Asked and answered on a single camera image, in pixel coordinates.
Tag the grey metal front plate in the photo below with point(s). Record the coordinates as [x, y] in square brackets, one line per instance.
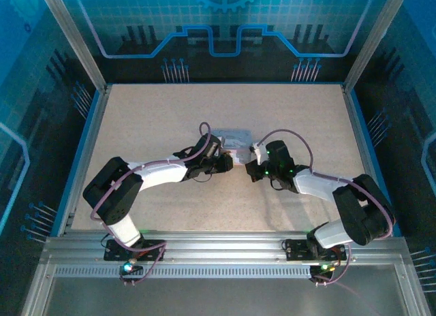
[221, 297]

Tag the right base status light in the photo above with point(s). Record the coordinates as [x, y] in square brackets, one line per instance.
[324, 267]

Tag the aluminium mounting rail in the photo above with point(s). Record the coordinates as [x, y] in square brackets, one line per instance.
[221, 244]

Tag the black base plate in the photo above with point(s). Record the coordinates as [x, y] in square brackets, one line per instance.
[296, 249]
[151, 248]

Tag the aluminium frame post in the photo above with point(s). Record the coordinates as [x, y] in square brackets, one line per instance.
[73, 36]
[374, 36]

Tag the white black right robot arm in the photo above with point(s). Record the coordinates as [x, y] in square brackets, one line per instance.
[316, 183]

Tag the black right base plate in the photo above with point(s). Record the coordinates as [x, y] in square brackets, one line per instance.
[296, 249]

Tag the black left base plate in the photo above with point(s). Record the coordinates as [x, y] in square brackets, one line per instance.
[151, 248]

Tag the base status light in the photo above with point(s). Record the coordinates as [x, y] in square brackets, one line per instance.
[127, 267]
[324, 267]

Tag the aluminium side rail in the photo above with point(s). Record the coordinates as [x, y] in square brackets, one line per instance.
[359, 135]
[93, 135]

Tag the left base status light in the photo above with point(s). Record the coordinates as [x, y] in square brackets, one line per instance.
[127, 267]

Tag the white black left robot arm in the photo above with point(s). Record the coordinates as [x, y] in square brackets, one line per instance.
[160, 174]

